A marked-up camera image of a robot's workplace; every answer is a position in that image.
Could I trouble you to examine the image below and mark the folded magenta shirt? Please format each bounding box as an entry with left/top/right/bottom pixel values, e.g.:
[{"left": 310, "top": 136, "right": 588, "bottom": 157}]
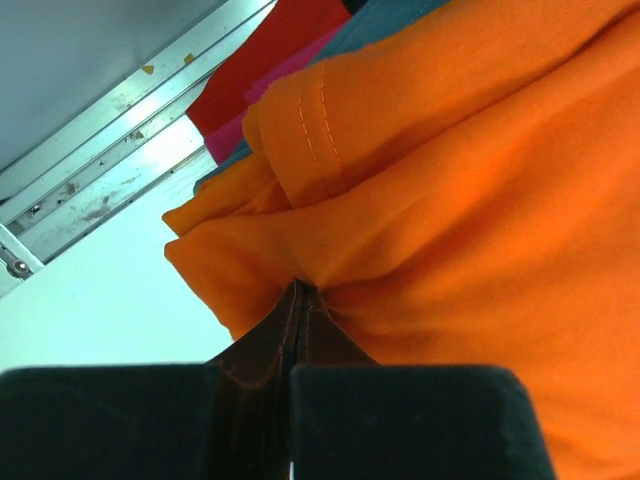
[{"left": 205, "top": 23, "right": 345, "bottom": 165}]

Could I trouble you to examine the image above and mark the folded grey shirt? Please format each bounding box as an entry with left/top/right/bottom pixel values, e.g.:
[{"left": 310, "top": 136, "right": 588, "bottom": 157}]
[{"left": 195, "top": 1, "right": 445, "bottom": 188}]

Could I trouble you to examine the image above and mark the folded red shirt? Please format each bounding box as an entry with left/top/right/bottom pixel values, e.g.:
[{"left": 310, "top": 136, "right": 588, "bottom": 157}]
[{"left": 187, "top": 0, "right": 351, "bottom": 136}]

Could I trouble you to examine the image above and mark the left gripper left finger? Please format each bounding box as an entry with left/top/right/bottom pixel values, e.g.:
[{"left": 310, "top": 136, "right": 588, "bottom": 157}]
[{"left": 1, "top": 282, "right": 303, "bottom": 479}]

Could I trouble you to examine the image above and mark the orange t shirt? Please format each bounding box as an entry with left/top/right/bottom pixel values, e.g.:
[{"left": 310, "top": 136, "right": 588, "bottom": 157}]
[{"left": 164, "top": 1, "right": 639, "bottom": 479}]

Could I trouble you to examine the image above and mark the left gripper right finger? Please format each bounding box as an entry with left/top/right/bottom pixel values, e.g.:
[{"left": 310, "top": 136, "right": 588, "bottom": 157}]
[{"left": 290, "top": 287, "right": 556, "bottom": 479}]

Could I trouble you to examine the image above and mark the side aluminium frame rail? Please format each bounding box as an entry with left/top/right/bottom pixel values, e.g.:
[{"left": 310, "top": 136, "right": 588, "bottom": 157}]
[{"left": 1, "top": 1, "right": 275, "bottom": 295}]

